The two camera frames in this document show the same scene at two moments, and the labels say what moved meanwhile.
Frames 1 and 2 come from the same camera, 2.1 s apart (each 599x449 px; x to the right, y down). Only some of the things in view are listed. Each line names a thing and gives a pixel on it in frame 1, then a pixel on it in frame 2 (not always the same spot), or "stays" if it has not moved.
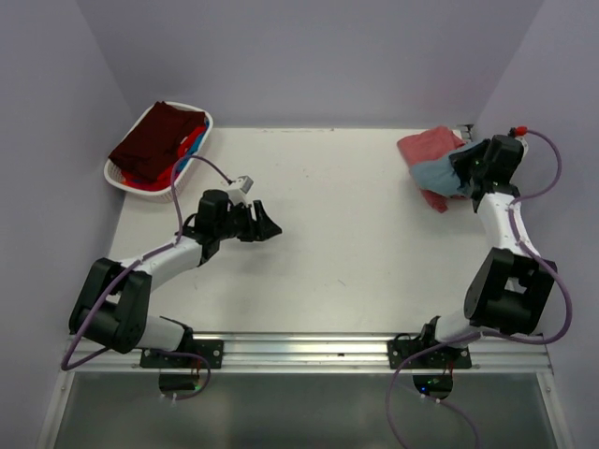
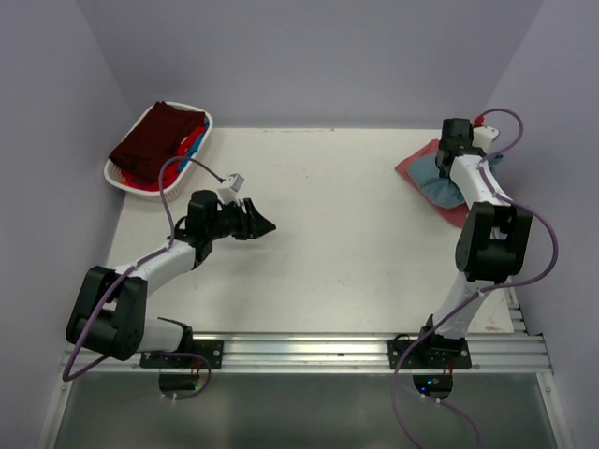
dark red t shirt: (148, 146) stays
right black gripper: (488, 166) -> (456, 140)
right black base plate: (443, 357) stays
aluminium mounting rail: (321, 353) stays
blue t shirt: (440, 175) stays
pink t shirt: (427, 146) -> (457, 216)
